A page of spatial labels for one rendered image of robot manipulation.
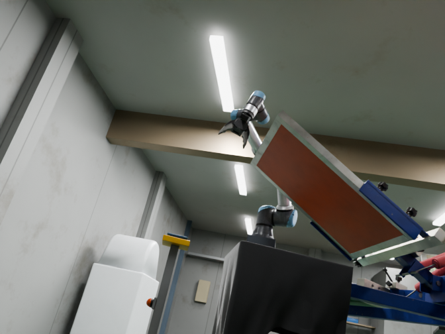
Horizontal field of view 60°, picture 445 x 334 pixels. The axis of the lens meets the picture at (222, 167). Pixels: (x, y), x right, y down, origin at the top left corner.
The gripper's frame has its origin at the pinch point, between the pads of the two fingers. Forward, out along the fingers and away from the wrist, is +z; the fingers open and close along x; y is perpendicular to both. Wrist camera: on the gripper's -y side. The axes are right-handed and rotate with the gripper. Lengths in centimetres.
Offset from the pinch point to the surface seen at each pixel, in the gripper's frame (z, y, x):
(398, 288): 8, 43, -127
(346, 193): 4, -19, -59
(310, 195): 1, 7, -50
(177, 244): 58, 7, -3
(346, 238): 9, 15, -78
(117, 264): 59, 344, 70
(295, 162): -3.2, -7.8, -33.3
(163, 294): 80, 10, -10
